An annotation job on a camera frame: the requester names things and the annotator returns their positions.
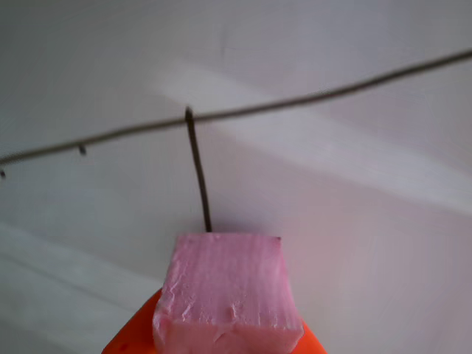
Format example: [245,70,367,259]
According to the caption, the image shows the pink foam cube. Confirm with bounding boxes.
[152,232,305,354]

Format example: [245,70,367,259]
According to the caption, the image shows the white paper sheet black lines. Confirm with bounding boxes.
[0,0,472,354]

